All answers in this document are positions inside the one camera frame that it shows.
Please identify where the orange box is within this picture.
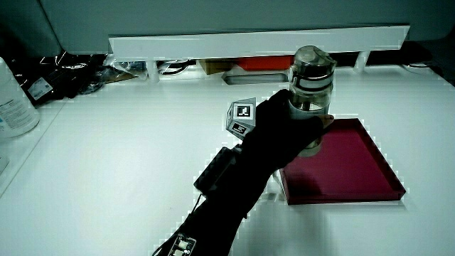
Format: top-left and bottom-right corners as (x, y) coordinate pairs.
(234, 55), (294, 72)

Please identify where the clear plastic bag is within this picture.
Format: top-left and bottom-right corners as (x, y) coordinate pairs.
(102, 55), (149, 80)

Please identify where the clear plastic bottle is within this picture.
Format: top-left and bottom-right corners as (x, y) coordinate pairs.
(287, 45), (338, 158)

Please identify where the person's left forearm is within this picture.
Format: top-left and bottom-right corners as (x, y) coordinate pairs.
(152, 144), (284, 256)

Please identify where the grey flat tray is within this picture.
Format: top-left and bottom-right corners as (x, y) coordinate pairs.
(221, 70), (291, 86)

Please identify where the small circuit board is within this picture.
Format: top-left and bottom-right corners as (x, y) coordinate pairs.
(166, 233), (197, 256)

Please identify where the black wrist sensor box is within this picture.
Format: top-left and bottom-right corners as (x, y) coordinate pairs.
(193, 145), (243, 197)

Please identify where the white raised shelf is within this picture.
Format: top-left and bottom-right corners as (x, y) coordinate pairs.
(108, 24), (412, 83)

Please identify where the black cables pile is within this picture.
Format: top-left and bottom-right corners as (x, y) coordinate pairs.
(6, 52), (107, 107)

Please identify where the brown cardboard box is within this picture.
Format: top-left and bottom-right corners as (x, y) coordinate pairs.
(198, 58), (243, 75)

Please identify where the black coiled cable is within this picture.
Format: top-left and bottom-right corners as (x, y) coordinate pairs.
(159, 60), (195, 75)

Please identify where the person's left hand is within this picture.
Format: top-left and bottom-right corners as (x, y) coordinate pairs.
(225, 88), (336, 171)

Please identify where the white plastic jug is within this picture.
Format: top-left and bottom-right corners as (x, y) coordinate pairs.
(0, 56), (41, 139)

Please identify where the red square tray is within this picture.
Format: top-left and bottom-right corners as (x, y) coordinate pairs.
(279, 118), (407, 206)

